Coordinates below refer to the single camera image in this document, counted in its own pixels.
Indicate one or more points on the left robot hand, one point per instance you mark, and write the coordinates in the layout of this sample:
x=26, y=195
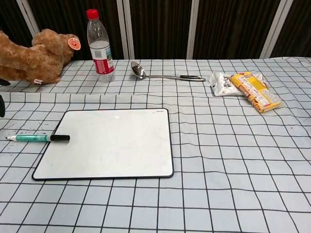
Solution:
x=2, y=106

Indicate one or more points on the green whiteboard marker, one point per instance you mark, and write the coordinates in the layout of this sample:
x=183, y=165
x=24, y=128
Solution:
x=31, y=138

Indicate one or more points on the brown plush dog toy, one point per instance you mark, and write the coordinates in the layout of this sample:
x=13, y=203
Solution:
x=36, y=58

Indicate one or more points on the clear water bottle red cap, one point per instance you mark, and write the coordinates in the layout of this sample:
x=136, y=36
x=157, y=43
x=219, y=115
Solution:
x=100, y=55

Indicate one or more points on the stainless steel ladle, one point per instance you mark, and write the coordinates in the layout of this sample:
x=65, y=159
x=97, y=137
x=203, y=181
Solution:
x=138, y=70

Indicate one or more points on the white snack packet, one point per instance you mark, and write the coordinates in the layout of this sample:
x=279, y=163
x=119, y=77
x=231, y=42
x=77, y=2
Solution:
x=222, y=85

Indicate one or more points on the white black checkered tablecloth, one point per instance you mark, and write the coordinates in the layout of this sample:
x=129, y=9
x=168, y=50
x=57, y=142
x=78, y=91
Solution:
x=218, y=157

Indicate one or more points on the yellow snack package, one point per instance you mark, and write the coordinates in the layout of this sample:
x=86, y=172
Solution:
x=257, y=94

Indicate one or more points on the white whiteboard black frame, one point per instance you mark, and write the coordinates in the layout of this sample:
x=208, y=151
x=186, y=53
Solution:
x=109, y=145

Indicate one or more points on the dark folding screen white frame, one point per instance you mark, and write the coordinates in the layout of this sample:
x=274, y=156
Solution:
x=158, y=24

